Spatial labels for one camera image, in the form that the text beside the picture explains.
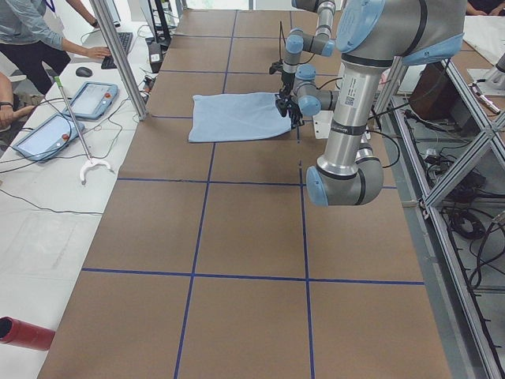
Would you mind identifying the black keyboard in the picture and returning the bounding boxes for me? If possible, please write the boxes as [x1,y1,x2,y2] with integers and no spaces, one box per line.
[100,31,134,70]

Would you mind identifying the blue teach pendant near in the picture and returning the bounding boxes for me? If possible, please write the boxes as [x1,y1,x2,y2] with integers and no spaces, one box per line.
[13,114,84,162]

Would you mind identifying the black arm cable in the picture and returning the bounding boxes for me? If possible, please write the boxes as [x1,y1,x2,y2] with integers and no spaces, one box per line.
[315,77,402,169]
[278,21,287,64]

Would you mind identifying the blue teach pendant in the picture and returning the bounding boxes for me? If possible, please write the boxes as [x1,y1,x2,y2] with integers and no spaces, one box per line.
[13,114,84,162]
[69,81,118,120]

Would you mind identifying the red cylinder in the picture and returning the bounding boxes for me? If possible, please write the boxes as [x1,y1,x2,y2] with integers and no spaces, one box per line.
[1,317,55,351]

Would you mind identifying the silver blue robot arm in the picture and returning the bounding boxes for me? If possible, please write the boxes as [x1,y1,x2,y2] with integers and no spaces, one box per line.
[270,0,337,105]
[279,1,466,206]

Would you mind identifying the white reacher grabber stick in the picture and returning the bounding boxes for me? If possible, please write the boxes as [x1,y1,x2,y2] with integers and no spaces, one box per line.
[54,76,113,186]

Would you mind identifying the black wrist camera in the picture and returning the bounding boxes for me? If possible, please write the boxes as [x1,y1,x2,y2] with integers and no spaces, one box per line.
[268,61,283,75]
[275,98,289,118]

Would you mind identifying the blue teach pendant far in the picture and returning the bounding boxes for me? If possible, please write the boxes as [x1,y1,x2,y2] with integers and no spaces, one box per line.
[69,81,118,120]

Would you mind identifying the person in blue shirt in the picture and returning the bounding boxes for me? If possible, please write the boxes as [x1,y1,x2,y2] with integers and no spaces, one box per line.
[1,0,110,94]

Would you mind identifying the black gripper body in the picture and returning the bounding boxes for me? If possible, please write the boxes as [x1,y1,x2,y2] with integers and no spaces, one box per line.
[279,72,294,101]
[287,100,305,129]

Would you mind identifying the seated person forearm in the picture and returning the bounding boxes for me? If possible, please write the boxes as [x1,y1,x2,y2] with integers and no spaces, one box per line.
[1,73,34,132]

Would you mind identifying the aluminium frame post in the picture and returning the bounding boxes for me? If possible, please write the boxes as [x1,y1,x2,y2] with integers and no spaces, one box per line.
[90,0,148,121]

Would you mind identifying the aluminium side rack frame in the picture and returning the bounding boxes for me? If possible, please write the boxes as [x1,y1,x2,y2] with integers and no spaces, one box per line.
[375,52,504,378]

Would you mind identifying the light blue t-shirt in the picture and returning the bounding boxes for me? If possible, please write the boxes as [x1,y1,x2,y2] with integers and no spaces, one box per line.
[189,92,291,143]

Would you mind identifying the black computer mouse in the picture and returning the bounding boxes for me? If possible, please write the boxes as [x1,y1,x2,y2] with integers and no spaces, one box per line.
[75,66,93,77]

